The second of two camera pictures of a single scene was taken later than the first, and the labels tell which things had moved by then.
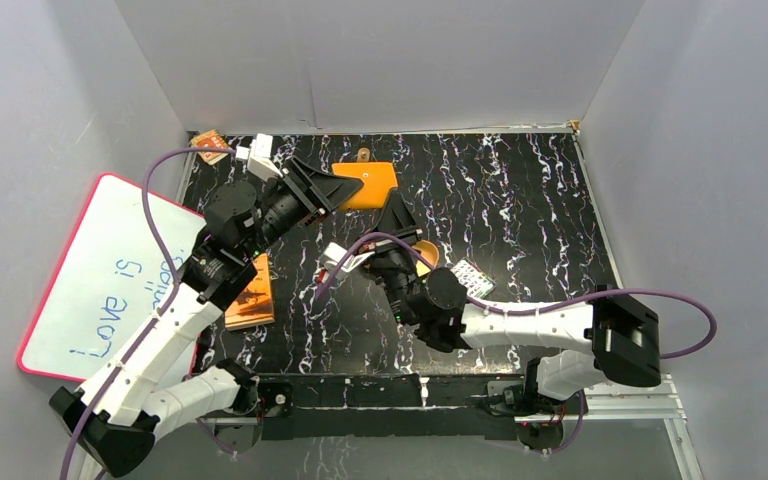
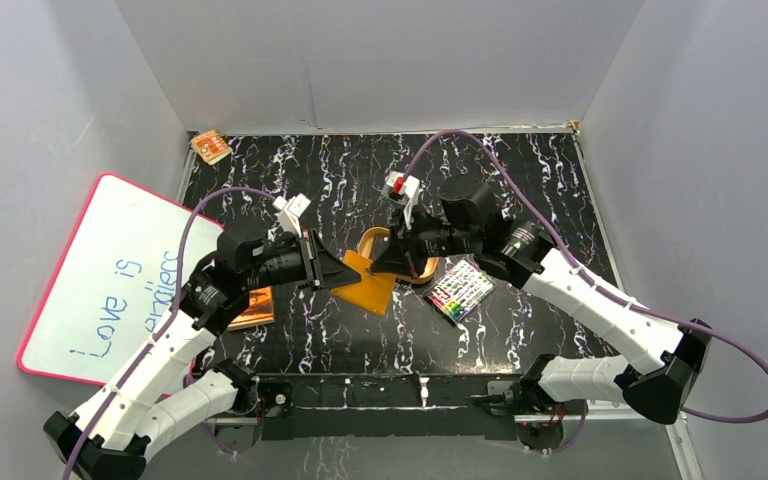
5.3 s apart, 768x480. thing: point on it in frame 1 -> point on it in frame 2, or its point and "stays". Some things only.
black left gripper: x=306 y=198 -> x=314 y=259
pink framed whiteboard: x=111 y=279 stays
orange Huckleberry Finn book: x=255 y=305 stays
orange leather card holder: x=378 y=179 -> x=373 y=292
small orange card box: x=211 y=138 stays
